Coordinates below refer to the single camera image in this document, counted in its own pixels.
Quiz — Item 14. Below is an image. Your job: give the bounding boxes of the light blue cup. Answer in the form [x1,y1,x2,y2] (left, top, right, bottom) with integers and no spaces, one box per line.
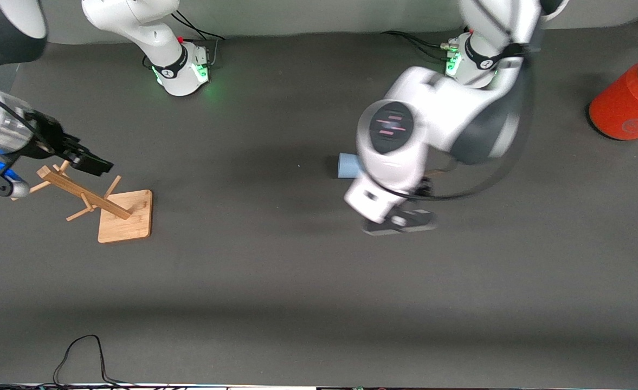
[337,152,364,180]

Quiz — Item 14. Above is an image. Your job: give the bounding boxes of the wooden mug rack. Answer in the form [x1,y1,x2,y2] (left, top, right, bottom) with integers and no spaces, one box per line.
[11,159,153,244]

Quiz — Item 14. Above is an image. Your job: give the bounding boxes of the orange soda can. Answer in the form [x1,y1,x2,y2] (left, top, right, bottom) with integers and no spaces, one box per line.
[589,53,638,141]

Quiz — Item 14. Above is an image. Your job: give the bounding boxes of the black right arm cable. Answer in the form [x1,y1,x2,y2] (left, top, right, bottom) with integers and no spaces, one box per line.
[0,80,44,148]

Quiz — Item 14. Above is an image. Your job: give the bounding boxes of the black left base cables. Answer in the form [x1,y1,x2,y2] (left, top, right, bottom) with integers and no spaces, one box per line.
[381,30,456,61]

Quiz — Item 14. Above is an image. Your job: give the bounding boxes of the black base cables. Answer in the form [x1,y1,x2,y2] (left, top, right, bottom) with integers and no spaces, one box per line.
[144,8,228,70]
[381,30,456,61]

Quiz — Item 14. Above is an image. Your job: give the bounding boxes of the black right base cables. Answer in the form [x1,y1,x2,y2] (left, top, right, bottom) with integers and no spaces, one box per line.
[144,8,228,70]

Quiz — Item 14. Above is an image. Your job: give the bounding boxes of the black cable loop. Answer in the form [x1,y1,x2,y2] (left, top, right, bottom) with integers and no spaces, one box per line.
[53,334,135,387]

